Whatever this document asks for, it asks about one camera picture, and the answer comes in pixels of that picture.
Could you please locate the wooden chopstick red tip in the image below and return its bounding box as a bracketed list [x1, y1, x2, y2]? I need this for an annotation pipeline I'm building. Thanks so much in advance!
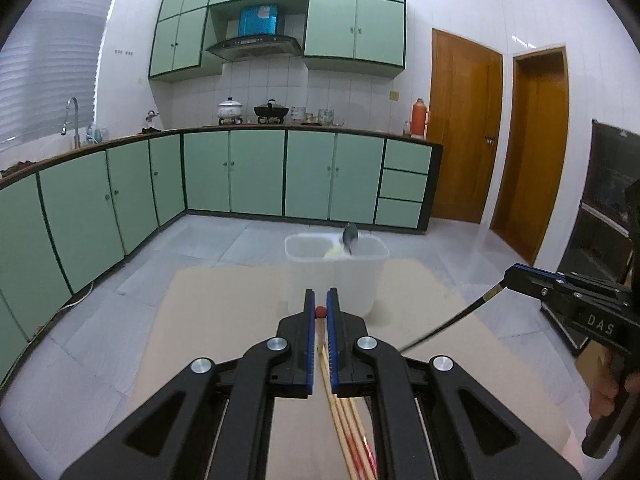
[315, 306, 358, 480]

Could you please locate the green drawer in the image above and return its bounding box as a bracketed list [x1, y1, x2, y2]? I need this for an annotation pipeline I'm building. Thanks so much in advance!
[384, 138, 433, 175]
[375, 198, 424, 228]
[380, 169, 429, 202]

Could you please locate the blue box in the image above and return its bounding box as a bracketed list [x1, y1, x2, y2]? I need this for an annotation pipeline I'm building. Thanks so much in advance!
[237, 4, 280, 37]

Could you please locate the white plastic utensil holder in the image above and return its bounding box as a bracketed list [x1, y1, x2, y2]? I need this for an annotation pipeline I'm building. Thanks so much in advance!
[284, 232, 391, 318]

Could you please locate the green base cabinet run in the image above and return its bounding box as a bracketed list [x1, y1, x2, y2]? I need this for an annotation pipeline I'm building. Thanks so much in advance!
[182, 127, 444, 234]
[0, 131, 187, 378]

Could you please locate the gas stove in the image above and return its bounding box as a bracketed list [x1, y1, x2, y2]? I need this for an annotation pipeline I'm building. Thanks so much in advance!
[217, 116, 292, 126]

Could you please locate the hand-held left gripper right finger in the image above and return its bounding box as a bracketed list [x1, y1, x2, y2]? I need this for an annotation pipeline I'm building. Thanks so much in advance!
[325, 287, 583, 480]

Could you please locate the window blind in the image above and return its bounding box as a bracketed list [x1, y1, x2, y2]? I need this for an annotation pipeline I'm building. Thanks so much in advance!
[0, 0, 124, 153]

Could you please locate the grey spoon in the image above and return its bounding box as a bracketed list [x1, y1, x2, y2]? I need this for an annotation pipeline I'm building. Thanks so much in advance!
[341, 222, 360, 257]

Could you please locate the black chopstick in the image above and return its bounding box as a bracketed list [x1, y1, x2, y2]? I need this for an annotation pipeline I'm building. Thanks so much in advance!
[399, 282, 507, 353]

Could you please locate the black glass cabinet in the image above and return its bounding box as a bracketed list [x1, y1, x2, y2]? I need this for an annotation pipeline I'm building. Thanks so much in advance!
[539, 119, 640, 357]

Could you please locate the dark rag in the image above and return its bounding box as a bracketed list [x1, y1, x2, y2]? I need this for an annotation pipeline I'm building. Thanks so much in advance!
[0, 160, 37, 177]

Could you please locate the person's right hand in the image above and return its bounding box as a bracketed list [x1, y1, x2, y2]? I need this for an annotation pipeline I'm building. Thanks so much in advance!
[588, 354, 640, 422]

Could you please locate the wooden door with handle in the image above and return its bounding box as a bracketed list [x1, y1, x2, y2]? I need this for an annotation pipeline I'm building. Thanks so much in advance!
[424, 28, 504, 225]

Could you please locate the black wok with lid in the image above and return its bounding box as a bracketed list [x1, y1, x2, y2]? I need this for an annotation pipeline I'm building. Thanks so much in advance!
[253, 99, 291, 119]

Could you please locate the orange thermos flask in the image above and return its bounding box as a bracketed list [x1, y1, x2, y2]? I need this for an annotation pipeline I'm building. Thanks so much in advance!
[410, 98, 430, 140]

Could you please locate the range hood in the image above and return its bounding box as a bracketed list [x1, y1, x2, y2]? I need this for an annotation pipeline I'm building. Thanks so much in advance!
[205, 35, 304, 64]

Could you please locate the white floor cable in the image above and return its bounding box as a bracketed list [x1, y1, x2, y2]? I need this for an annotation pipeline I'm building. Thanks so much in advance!
[29, 280, 97, 342]

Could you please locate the plain wooden chopstick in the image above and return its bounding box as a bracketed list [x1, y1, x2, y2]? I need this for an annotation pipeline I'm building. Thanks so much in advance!
[322, 345, 368, 480]

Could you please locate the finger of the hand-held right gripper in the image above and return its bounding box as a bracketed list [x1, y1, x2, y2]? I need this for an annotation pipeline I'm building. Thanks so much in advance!
[504, 263, 627, 297]
[503, 280, 632, 317]

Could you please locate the metal kitchen faucet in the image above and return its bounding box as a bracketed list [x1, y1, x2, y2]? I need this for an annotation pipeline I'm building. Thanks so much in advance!
[60, 97, 82, 149]

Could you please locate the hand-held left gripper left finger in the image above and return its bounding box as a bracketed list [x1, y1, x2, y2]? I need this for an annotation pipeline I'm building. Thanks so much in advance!
[59, 288, 321, 480]

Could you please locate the white cooking pot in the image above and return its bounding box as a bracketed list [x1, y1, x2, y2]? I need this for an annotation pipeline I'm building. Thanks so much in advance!
[217, 97, 245, 120]

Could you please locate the red patterned wooden chopstick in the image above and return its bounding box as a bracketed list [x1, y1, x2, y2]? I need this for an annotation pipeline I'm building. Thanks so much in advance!
[327, 355, 378, 480]

